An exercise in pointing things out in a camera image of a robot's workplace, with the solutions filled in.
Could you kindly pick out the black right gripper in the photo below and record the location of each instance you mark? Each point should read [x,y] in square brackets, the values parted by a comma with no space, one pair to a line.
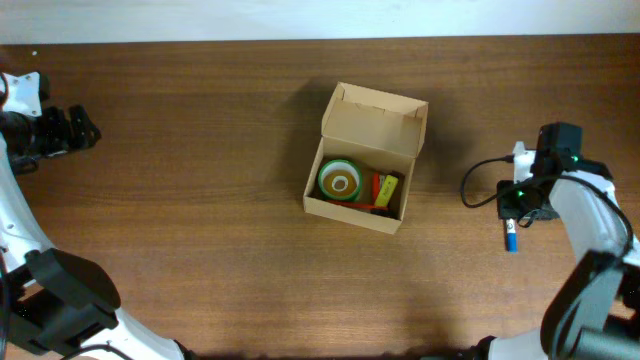
[507,208]

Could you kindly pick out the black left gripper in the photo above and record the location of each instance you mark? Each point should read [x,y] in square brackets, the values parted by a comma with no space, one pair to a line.
[60,141]

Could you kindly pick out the blue whiteboard marker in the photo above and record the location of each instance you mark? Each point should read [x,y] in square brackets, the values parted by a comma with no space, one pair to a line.
[511,236]

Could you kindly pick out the yellow highlighter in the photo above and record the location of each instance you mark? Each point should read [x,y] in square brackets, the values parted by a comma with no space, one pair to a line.
[388,184]

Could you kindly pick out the red stapler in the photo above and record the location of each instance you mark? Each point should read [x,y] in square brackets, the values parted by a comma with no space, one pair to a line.
[375,186]

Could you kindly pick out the red utility knife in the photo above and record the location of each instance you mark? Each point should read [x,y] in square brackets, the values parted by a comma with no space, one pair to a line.
[364,207]

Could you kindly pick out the brown cardboard box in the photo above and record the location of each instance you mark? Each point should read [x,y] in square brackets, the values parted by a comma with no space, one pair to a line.
[380,133]

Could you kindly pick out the small yellow tape roll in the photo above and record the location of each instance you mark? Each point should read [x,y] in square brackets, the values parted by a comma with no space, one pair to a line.
[340,183]

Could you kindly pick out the green tape roll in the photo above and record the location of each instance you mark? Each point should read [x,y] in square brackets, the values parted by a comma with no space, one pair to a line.
[340,164]

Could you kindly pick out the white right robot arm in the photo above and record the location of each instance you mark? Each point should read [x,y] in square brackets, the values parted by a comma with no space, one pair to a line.
[594,314]

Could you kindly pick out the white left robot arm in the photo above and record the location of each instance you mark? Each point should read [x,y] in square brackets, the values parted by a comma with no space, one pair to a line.
[51,300]

